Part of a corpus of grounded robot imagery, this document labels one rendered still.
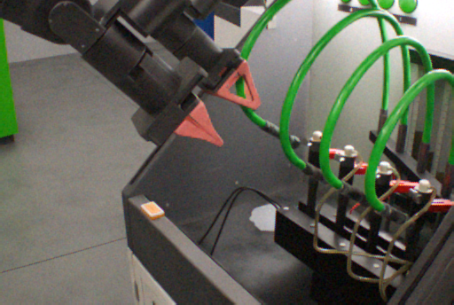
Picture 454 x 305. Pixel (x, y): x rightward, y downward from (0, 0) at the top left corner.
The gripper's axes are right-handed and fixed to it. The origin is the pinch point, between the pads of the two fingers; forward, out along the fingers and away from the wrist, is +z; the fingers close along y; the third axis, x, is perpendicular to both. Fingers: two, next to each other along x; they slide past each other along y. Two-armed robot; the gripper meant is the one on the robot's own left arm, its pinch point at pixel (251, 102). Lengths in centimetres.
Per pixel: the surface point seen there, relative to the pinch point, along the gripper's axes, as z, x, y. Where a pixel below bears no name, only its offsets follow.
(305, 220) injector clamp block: 27.0, 8.0, 6.7
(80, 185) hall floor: 39, 71, 242
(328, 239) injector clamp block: 28.6, 8.5, -0.7
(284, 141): 5.2, 2.2, -7.2
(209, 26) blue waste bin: 108, -155, 587
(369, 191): 11.9, 1.9, -21.8
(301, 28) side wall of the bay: 13, -31, 38
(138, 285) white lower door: 22, 45, 37
